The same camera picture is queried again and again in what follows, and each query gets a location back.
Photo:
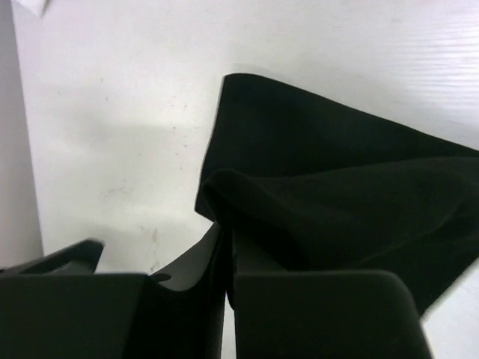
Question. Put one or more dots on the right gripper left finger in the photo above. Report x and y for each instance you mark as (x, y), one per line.
(176, 312)

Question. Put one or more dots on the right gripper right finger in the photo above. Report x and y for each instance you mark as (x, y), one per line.
(320, 314)

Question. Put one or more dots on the black tank top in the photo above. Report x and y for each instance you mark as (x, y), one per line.
(322, 186)

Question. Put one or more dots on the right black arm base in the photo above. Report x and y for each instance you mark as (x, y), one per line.
(79, 258)

